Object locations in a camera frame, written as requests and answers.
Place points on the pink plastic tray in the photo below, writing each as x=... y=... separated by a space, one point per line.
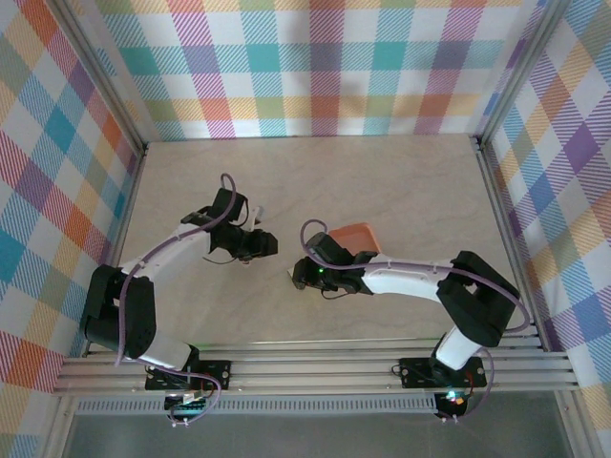
x=358 y=236

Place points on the small LED controller board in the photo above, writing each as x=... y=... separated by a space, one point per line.
x=453 y=400

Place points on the aluminium frame post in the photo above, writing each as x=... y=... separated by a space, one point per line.
x=105 y=78
x=519 y=71

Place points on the green controller board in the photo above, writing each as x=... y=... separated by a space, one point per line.
x=188 y=405

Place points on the plaid fabric backdrop panel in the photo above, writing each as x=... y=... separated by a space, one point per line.
x=573 y=191
x=305 y=71
x=38 y=191

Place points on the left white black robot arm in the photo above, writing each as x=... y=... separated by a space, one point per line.
x=162 y=248

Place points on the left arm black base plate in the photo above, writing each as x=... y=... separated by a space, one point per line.
x=217 y=374

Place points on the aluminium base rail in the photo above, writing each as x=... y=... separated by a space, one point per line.
x=310 y=369

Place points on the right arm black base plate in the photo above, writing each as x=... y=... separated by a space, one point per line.
x=415 y=372

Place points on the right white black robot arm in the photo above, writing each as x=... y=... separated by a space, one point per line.
x=406 y=279

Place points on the aluminium side rail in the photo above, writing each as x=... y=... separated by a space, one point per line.
x=124 y=214
x=502 y=214

